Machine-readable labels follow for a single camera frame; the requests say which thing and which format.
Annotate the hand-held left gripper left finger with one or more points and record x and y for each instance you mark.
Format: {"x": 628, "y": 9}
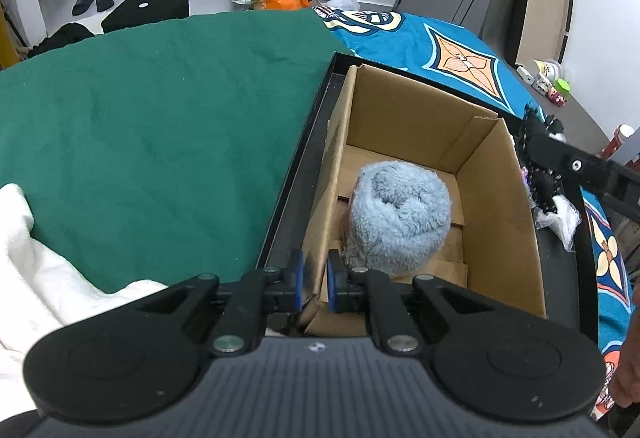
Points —
{"x": 296, "y": 279}

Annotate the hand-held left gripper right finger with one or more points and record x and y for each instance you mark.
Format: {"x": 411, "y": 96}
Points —
{"x": 334, "y": 284}

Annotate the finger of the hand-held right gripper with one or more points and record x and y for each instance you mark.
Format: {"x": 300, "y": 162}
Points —
{"x": 575, "y": 163}

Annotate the clear plastic bag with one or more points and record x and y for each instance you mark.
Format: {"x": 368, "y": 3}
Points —
{"x": 562, "y": 220}

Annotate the light blue fluffy towel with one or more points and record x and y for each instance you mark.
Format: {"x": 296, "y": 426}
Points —
{"x": 400, "y": 228}

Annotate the black shallow tray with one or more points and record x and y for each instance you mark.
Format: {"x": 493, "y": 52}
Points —
{"x": 557, "y": 283}

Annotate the brown cardboard box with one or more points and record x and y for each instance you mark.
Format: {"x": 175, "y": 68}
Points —
{"x": 400, "y": 103}

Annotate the person's right hand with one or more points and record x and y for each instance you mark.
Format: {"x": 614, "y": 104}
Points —
{"x": 627, "y": 368}

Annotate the red white tube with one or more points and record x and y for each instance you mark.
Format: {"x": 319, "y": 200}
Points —
{"x": 620, "y": 138}

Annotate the green cup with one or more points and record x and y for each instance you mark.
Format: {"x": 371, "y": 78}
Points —
{"x": 563, "y": 85}

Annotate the small white box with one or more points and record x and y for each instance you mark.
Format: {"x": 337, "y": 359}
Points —
{"x": 525, "y": 73}

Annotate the blue printed blanket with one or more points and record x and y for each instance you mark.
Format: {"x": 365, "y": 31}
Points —
{"x": 400, "y": 48}

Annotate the green blanket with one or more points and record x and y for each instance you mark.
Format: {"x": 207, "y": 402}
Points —
{"x": 150, "y": 118}

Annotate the white fleece blanket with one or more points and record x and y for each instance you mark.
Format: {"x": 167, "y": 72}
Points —
{"x": 35, "y": 278}

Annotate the white plastic bag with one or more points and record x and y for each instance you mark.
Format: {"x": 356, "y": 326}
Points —
{"x": 345, "y": 3}

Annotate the black flat case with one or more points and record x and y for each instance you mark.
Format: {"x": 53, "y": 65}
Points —
{"x": 150, "y": 10}

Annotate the black cloth heap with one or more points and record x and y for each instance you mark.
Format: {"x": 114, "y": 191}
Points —
{"x": 62, "y": 40}

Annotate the black slipper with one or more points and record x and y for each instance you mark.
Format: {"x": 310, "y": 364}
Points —
{"x": 105, "y": 1}
{"x": 82, "y": 5}

